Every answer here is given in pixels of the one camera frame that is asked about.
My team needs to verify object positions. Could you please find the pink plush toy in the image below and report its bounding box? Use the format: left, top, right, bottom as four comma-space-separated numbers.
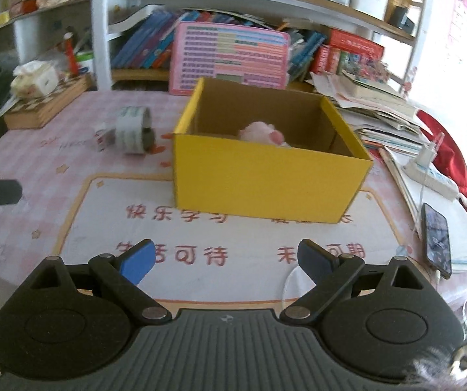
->
237, 120, 292, 148

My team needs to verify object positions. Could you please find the red cloth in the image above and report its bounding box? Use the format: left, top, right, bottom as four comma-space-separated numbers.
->
416, 109, 467, 205

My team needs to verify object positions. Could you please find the white plugged-in charger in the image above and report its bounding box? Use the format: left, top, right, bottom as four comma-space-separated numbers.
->
416, 132, 445, 166

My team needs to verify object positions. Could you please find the red game box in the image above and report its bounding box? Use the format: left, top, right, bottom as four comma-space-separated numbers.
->
310, 28, 385, 76

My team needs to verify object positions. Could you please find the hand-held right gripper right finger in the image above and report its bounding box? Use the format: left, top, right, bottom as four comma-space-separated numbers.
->
279, 239, 427, 327

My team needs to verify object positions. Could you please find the black smartphone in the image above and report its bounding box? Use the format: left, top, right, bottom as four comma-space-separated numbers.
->
420, 202, 453, 280

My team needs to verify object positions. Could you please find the pink learning board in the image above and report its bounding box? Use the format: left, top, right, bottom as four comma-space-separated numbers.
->
169, 21, 292, 97

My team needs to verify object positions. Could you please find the yellow cardboard box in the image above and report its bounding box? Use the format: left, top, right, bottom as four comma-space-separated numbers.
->
172, 77, 375, 224

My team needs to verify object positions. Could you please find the small black box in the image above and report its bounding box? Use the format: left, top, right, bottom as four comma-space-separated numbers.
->
384, 6, 416, 36

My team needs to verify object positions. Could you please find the colourful puzzle box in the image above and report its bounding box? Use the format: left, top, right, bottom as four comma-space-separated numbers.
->
339, 51, 389, 83

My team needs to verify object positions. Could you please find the stack of papers and books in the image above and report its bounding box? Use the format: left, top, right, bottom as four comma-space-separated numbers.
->
310, 69, 432, 156

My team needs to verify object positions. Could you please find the white power strip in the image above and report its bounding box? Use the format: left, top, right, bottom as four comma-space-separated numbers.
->
404, 158, 461, 200

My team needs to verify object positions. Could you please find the row of blue books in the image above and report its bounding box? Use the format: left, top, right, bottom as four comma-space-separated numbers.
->
111, 8, 190, 71

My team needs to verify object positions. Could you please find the tissue pack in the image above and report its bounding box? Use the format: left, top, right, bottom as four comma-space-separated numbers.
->
11, 60, 59, 99

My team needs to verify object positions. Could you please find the row of thin paperback books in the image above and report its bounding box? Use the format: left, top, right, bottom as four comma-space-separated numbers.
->
286, 28, 328, 83

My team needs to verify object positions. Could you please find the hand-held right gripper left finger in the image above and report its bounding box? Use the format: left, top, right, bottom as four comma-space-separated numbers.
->
25, 239, 173, 327

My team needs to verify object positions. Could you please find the white charging cable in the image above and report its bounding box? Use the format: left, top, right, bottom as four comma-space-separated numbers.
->
281, 163, 443, 311

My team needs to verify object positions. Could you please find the white paper sheets pile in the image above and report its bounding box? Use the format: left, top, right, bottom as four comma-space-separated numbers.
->
378, 147, 467, 274

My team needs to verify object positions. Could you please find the wooden box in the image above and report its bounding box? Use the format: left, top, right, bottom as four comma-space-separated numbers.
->
4, 73, 93, 130

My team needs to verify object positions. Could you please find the red slim bottle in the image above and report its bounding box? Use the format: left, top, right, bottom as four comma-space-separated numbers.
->
64, 32, 80, 78

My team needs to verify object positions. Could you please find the printed tape roll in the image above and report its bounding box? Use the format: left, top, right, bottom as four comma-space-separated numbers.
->
115, 105, 155, 156

